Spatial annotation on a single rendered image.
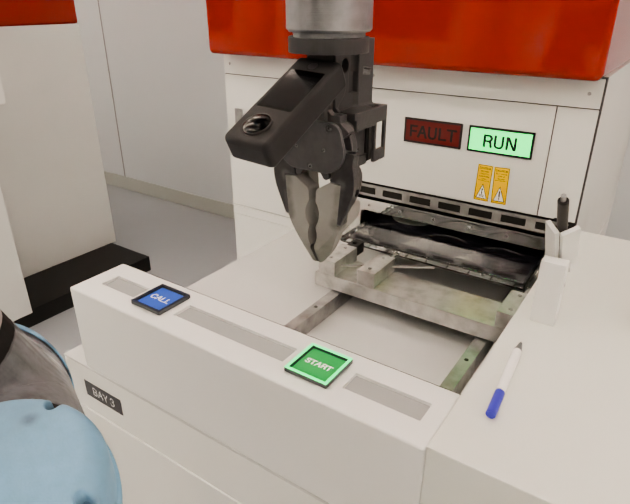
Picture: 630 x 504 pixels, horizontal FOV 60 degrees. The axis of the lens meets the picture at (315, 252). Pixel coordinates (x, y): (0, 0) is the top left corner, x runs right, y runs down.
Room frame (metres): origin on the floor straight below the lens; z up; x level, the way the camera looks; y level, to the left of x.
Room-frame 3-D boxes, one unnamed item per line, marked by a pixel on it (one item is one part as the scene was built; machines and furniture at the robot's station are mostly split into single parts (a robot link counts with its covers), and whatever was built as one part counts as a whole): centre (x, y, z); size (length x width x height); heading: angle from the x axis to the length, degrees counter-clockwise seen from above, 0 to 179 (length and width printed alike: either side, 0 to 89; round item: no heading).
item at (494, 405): (0.47, -0.21, 0.97); 0.14 x 0.01 x 0.01; 150
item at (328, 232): (0.50, -0.03, 1.14); 0.06 x 0.03 x 0.09; 146
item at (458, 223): (1.01, -0.27, 0.89); 0.44 x 0.02 x 0.10; 56
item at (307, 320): (0.85, -0.03, 0.84); 0.50 x 0.02 x 0.03; 146
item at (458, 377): (0.70, -0.25, 0.84); 0.50 x 0.02 x 0.03; 146
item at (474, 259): (1.05, -0.31, 0.90); 0.34 x 0.34 x 0.01; 56
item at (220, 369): (0.57, 0.10, 0.89); 0.55 x 0.09 x 0.14; 56
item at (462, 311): (0.82, -0.17, 0.87); 0.36 x 0.08 x 0.03; 56
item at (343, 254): (0.91, -0.04, 0.89); 0.08 x 0.03 x 0.03; 146
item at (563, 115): (1.13, -0.13, 1.02); 0.81 x 0.03 x 0.40; 56
